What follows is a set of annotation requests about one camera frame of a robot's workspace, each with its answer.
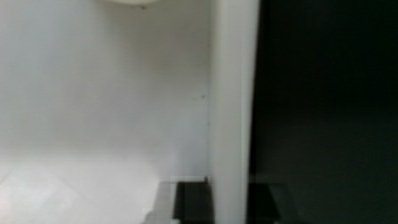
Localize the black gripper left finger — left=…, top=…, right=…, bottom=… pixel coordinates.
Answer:
left=172, top=178, right=213, bottom=224

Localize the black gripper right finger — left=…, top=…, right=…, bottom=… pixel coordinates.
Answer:
left=246, top=183, right=296, bottom=224

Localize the white square table top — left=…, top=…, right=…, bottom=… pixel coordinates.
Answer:
left=0, top=0, right=259, bottom=224

